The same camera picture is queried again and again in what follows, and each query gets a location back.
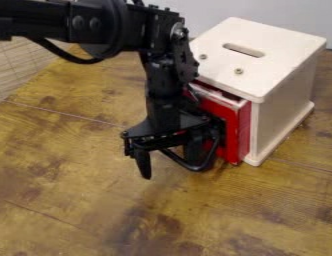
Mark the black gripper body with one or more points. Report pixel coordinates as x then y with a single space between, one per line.
172 117

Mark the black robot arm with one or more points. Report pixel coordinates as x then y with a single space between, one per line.
88 31

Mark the white wooden box cabinet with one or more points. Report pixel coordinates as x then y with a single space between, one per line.
264 64

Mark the black metal drawer handle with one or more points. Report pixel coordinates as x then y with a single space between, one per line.
212 136

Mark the red drawer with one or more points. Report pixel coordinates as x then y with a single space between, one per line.
233 111

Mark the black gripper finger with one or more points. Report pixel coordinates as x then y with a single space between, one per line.
144 163
195 152

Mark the woven mat at left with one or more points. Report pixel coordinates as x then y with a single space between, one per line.
24 59

